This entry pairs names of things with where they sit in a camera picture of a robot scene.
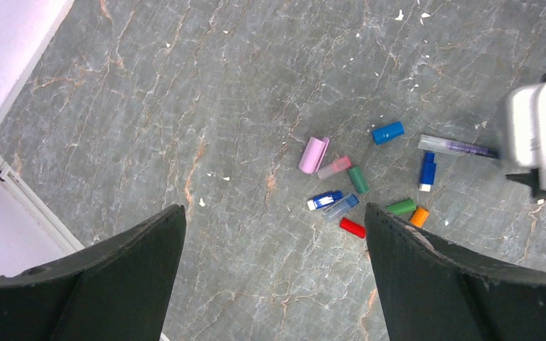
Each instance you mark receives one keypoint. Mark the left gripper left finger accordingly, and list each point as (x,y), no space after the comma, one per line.
(117,289)

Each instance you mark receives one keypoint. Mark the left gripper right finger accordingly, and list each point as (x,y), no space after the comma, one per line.
(433,289)

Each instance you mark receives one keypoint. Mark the orange marker cap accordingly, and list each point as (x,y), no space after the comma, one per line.
(419,217)

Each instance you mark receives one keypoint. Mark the green marker cap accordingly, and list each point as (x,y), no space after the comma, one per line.
(402,208)

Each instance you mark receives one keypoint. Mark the red marker cap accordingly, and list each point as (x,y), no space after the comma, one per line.
(352,227)

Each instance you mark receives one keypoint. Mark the blue pen cap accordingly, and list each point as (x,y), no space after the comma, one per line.
(322,200)
(428,172)

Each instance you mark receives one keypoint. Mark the dark green cap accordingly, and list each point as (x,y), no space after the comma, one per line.
(358,179)

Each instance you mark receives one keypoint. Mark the dark purple pen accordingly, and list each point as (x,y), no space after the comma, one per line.
(452,147)

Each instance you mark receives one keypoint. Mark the pink translucent cap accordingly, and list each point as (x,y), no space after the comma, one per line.
(334,167)

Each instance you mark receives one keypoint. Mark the large blue marker cap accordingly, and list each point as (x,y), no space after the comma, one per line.
(387,133)

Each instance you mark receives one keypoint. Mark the purple highlighter cap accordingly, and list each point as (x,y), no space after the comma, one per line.
(313,155)

